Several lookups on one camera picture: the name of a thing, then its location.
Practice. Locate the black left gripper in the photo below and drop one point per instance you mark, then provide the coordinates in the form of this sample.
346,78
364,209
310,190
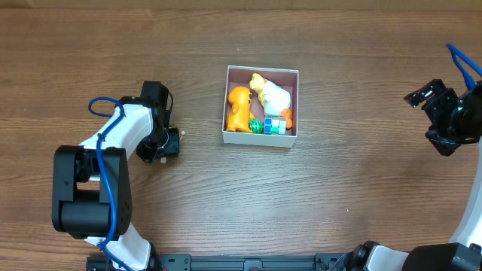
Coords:
172,141

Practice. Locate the wooden cat rattle drum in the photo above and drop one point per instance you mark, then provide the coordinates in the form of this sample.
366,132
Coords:
182,134

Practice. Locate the green round plastic wheel toy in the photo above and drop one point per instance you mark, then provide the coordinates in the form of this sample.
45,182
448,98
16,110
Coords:
256,125

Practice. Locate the white yellow duck toy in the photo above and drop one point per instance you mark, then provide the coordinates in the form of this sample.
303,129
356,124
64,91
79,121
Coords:
275,100

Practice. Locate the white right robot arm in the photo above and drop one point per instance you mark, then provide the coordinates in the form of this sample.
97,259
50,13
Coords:
455,122

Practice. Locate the white box pink interior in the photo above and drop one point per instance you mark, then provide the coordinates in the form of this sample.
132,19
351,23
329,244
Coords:
287,79

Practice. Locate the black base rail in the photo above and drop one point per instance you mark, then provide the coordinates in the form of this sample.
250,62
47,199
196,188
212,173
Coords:
317,262

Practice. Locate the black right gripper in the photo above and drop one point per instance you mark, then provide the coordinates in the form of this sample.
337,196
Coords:
435,109

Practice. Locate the orange dinosaur toy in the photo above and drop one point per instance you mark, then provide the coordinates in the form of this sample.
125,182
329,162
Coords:
240,114

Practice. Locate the colourful puzzle cube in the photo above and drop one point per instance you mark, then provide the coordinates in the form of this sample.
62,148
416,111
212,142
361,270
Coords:
275,126

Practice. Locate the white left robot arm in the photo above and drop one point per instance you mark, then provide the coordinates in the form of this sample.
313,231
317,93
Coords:
92,198

